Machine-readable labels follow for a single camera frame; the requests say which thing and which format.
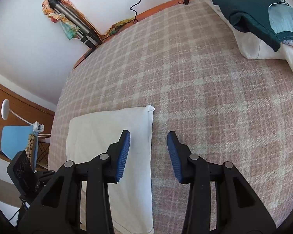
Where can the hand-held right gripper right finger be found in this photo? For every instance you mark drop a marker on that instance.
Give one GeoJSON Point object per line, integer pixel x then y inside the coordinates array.
{"type": "Point", "coordinates": [174, 158]}

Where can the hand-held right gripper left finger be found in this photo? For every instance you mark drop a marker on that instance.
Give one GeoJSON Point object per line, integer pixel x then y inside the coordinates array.
{"type": "Point", "coordinates": [123, 156]}

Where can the white camisole top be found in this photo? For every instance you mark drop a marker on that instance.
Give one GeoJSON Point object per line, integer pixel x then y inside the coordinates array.
{"type": "Point", "coordinates": [100, 131]}

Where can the folded clothes stack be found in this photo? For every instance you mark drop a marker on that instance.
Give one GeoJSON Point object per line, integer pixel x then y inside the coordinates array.
{"type": "Point", "coordinates": [254, 48]}

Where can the leopard print cloth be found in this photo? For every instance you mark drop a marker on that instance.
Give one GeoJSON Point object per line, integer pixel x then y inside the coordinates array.
{"type": "Point", "coordinates": [30, 146]}

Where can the blue chair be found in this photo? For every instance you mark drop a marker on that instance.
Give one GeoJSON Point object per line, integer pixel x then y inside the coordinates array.
{"type": "Point", "coordinates": [14, 139]}

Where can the white clamp desk lamp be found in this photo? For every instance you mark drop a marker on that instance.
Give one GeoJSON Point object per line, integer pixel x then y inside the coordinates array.
{"type": "Point", "coordinates": [5, 109]}

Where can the pink plaid blanket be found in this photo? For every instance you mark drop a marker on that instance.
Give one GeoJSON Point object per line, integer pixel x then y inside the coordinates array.
{"type": "Point", "coordinates": [197, 90]}

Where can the orange patterned scarf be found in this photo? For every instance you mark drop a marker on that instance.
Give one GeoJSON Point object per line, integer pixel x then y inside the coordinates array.
{"type": "Point", "coordinates": [114, 26]}

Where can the colourful knotted scarf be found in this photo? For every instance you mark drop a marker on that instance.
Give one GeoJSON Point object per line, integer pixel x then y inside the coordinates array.
{"type": "Point", "coordinates": [68, 29]}

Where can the folded silver tripod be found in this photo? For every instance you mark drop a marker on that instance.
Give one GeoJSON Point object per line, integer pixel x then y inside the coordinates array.
{"type": "Point", "coordinates": [73, 17]}

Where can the dark green garment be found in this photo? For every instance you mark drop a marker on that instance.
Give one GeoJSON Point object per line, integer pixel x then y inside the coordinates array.
{"type": "Point", "coordinates": [246, 4]}

